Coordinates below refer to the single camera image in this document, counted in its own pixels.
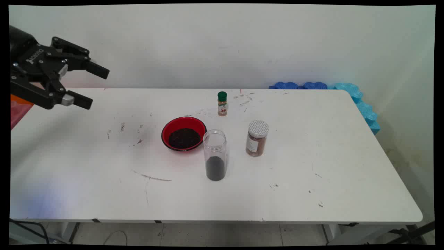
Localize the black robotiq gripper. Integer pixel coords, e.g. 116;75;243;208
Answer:
10;25;110;110

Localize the clear plastic jar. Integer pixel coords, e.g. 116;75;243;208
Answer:
203;130;227;182

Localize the black seeds pile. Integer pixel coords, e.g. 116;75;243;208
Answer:
169;128;202;149
205;156;227;181

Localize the pink box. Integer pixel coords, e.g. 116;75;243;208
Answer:
10;102;33;131

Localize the red and black bowl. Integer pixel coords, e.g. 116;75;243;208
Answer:
161;116;207;152

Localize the white table leg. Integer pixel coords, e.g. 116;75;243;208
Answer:
57;222;81;243
323;224;342;242

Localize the small green-capped spice bottle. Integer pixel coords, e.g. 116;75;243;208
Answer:
217;91;228;117

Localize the white-lidded brown spice jar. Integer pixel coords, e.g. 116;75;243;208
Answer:
246;120;270;157

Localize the cyan foam mat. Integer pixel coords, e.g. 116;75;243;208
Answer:
333;83;381;135

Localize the black stand leg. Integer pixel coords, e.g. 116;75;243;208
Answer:
388;222;435;244

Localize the black floor cable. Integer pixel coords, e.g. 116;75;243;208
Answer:
10;218;50;243

